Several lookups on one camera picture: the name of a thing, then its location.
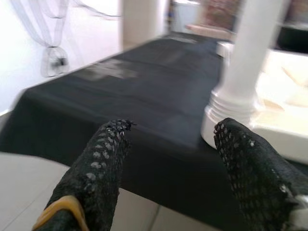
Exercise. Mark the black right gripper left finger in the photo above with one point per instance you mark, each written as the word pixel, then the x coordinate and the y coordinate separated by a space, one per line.
pixel 96 173

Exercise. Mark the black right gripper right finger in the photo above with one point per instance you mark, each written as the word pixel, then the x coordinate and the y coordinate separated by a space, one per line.
pixel 260 180

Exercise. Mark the white plastic table leg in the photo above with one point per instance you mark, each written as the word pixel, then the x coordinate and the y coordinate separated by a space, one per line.
pixel 243 60

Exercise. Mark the white plastic table top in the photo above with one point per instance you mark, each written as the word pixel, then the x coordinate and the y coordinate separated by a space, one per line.
pixel 276 120

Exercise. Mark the black table cloth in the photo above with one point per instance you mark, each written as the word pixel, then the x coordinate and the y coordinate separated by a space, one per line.
pixel 120 96

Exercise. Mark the beige cloth covered bench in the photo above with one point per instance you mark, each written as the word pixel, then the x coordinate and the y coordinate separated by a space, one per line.
pixel 209 30

